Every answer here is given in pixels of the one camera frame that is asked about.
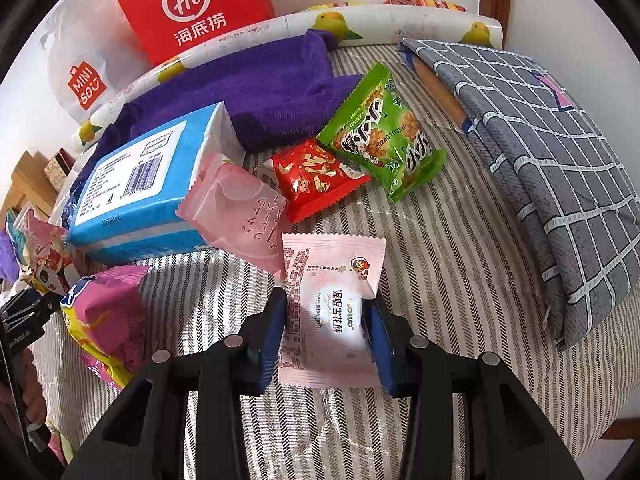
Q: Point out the grey checked pillow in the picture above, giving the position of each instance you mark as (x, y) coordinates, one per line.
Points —
(566, 185)

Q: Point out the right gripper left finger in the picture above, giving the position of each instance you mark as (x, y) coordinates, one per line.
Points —
(141, 435)

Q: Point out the white Miniso plastic bag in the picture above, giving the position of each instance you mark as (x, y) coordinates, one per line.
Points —
(93, 53)

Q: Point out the red Haidilao paper bag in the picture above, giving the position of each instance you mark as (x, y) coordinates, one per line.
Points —
(166, 28)

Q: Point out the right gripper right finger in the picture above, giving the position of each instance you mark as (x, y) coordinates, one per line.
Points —
(507, 436)

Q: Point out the pink yellow chip bag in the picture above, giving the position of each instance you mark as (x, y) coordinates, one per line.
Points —
(104, 314)

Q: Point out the blue tissue pack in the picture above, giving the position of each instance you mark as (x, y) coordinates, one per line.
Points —
(127, 210)

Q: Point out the red snack packet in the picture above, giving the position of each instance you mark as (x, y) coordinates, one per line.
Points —
(310, 178)

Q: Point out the long pink pastry snack pack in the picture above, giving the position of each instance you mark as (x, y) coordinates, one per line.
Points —
(56, 263)

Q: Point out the rolled lemon print mat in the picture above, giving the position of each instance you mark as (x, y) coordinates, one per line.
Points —
(364, 25)

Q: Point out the pale pink nougat packet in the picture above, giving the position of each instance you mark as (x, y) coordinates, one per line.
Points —
(328, 276)

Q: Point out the pink peach snack packet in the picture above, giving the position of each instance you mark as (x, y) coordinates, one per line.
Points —
(235, 211)

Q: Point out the striped quilt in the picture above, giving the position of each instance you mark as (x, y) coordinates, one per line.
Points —
(457, 267)

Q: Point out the purple towel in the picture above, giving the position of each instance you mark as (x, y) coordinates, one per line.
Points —
(276, 94)

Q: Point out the left hand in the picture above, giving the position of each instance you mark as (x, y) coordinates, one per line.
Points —
(36, 405)

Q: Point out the green snack packet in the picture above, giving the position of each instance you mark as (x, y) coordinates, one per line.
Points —
(376, 129)

